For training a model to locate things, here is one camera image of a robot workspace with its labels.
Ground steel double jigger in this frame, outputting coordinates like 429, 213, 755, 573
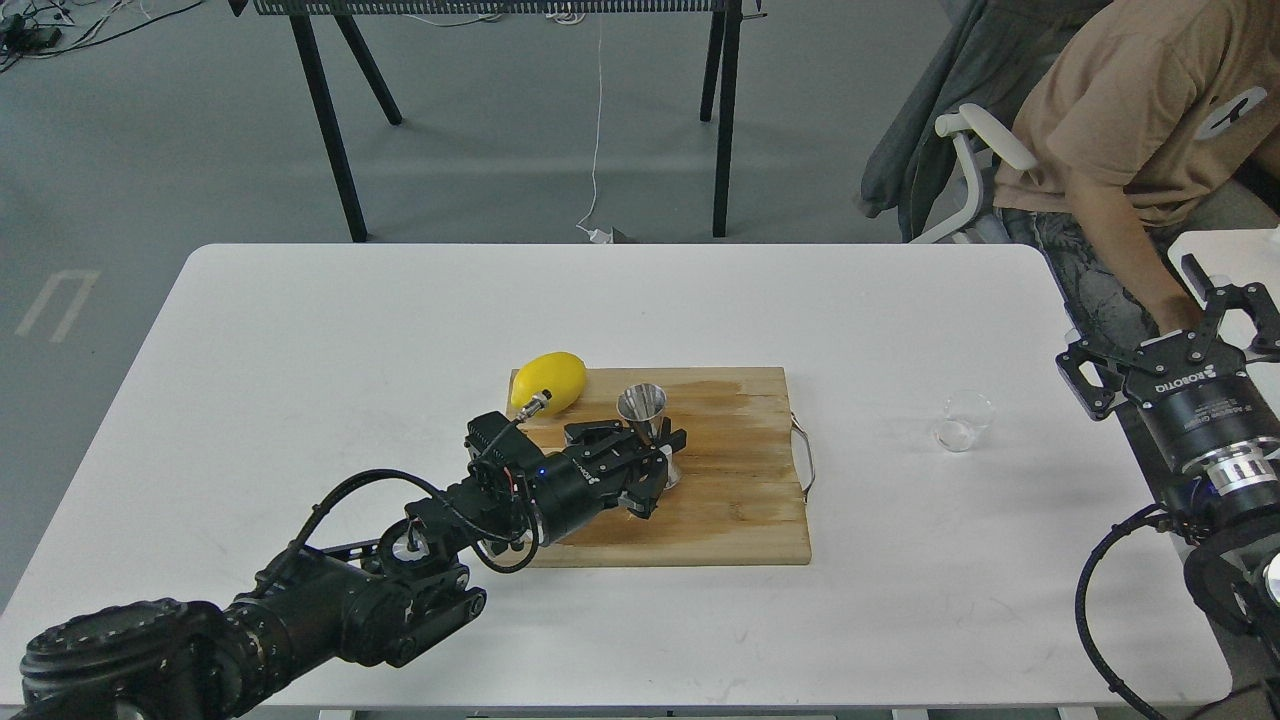
616, 383, 682, 489

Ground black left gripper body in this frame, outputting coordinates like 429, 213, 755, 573
520, 445, 641, 546

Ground person in tan shirt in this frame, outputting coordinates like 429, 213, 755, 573
995, 1, 1279, 348

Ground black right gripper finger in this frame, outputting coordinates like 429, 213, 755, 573
1180, 254, 1279, 363
1056, 336, 1165, 421

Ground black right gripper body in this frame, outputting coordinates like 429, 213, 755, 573
1123, 334, 1279, 491

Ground yellow lemon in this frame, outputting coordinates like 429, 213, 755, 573
509, 351, 588, 418

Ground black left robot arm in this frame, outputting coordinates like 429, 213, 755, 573
20, 391, 687, 719

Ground black floor cables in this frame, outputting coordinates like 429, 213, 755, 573
0, 0, 206, 70

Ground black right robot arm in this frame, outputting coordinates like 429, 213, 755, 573
1056, 255, 1279, 719

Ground clear glass cup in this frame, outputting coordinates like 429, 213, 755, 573
931, 389, 995, 454

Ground wooden cutting board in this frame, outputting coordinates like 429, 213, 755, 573
524, 366, 812, 568

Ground white power cable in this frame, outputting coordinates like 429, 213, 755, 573
573, 15, 616, 243

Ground black metal table frame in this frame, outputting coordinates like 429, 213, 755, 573
229, 1, 767, 243

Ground white office chair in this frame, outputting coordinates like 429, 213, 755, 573
910, 102, 1039, 245

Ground grey jacket on chair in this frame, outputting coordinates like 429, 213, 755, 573
854, 1, 1107, 241

